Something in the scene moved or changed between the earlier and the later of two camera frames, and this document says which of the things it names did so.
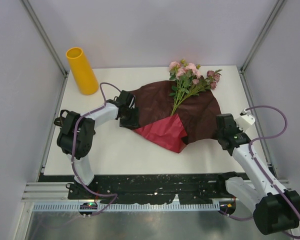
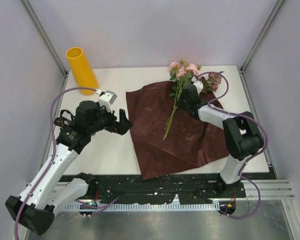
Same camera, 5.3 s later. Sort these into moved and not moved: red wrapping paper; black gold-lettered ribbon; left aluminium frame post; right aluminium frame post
Moved: red wrapping paper
Not moved: right aluminium frame post; left aluminium frame post; black gold-lettered ribbon
